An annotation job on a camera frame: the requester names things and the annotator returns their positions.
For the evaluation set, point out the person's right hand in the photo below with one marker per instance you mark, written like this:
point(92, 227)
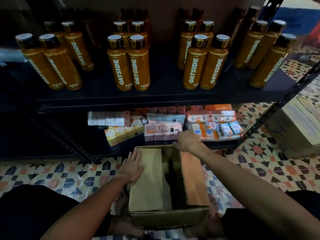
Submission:
point(189, 142)

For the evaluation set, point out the person's left hand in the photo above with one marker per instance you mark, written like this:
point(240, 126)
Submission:
point(131, 167)

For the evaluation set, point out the printed cardboard box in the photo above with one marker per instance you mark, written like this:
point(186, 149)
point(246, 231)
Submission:
point(147, 182)

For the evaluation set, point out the black metal shelf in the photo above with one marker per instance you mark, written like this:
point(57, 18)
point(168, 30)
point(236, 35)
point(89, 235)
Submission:
point(20, 137)
point(165, 92)

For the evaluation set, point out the orange Oatside bottles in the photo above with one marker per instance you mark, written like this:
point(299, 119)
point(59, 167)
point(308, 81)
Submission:
point(120, 62)

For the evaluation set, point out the person's left forearm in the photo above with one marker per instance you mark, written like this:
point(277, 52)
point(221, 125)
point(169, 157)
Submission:
point(85, 210)

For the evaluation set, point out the person's right forearm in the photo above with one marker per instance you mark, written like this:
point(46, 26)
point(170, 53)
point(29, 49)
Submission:
point(260, 192)

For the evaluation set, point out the person's right foot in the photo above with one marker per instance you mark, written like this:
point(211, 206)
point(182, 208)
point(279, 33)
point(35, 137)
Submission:
point(200, 230)

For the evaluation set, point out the blue white cashew carton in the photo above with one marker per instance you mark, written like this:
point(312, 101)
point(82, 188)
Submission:
point(300, 20)

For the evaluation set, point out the stack of pink white boxes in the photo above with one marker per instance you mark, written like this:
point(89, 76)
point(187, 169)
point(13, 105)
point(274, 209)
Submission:
point(162, 132)

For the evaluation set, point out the row of orange blue packets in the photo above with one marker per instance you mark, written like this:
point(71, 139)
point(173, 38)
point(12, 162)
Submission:
point(217, 130)

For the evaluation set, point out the row of pale pink packets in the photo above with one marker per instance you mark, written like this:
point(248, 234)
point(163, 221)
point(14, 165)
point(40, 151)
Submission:
point(210, 116)

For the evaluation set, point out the flat white packet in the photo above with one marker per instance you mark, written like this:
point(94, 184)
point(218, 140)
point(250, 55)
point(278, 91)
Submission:
point(165, 118)

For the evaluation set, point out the row of dark red boxes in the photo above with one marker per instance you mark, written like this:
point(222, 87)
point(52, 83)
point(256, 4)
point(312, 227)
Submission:
point(165, 110)

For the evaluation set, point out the orange carton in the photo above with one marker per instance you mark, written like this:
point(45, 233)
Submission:
point(218, 107)

